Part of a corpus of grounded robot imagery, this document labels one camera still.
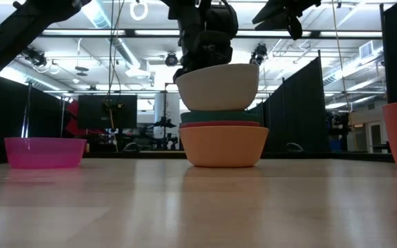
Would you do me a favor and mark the white hanging ring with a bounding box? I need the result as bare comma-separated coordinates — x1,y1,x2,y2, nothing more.
129,0,150,21

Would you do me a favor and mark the white air vent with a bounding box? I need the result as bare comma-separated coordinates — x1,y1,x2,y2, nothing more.
358,40,376,60

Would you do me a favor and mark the black hanging cable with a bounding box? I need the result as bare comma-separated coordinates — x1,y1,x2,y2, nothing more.
105,0,123,104

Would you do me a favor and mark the black equipment stand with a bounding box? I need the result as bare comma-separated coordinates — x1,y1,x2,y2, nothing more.
129,116,182,151

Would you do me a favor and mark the white pillar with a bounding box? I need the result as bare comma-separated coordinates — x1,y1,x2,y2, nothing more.
153,92,182,149

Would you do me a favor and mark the teal plastic bowl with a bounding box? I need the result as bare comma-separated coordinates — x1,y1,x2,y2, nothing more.
180,110,263,125

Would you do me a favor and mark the black ceiling camera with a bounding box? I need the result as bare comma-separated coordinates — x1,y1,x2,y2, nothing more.
249,43,269,66
22,46,50,69
164,51,179,68

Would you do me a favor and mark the black partition with foot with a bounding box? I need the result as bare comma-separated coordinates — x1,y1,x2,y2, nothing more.
256,50,327,153

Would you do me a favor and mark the blue bin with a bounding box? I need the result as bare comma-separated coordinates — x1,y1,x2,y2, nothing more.
329,137,343,152

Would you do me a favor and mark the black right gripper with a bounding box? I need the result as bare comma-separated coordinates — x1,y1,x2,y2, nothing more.
252,0,322,41

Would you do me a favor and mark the pink translucent bowl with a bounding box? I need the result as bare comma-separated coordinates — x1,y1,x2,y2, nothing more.
4,136,88,169

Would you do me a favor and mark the white plastic bowl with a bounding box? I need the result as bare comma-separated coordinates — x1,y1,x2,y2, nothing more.
174,63,260,112

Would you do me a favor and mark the red plastic bowl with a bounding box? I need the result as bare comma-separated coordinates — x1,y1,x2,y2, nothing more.
179,120,262,130

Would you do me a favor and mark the orange plastic bowl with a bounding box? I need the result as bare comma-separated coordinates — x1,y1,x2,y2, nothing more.
178,125,270,169

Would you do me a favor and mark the silver ceiling duct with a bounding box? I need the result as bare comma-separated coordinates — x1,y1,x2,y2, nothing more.
81,0,141,70

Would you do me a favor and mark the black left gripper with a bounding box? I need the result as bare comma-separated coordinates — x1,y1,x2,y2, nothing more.
172,0,234,83

